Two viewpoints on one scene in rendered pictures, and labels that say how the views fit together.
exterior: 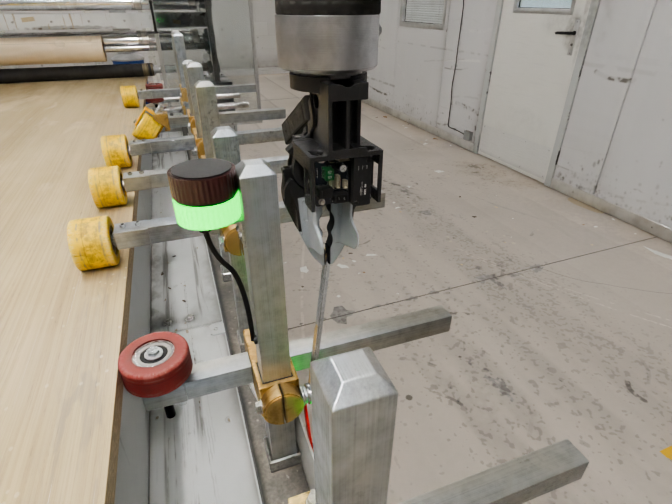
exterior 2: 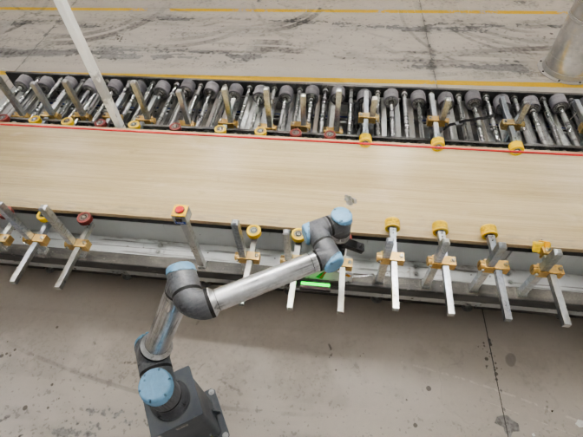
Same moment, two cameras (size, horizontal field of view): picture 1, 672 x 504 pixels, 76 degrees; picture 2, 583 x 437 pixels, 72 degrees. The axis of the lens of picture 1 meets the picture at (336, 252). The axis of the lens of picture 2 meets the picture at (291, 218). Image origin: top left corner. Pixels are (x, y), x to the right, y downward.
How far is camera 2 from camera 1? 1.91 m
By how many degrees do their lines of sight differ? 82
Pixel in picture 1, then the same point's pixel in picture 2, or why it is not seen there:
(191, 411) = (368, 267)
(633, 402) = not seen: outside the picture
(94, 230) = (389, 222)
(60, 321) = (365, 221)
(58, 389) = not seen: hidden behind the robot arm
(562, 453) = (290, 303)
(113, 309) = (366, 231)
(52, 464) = not seen: hidden behind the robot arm
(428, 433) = (388, 420)
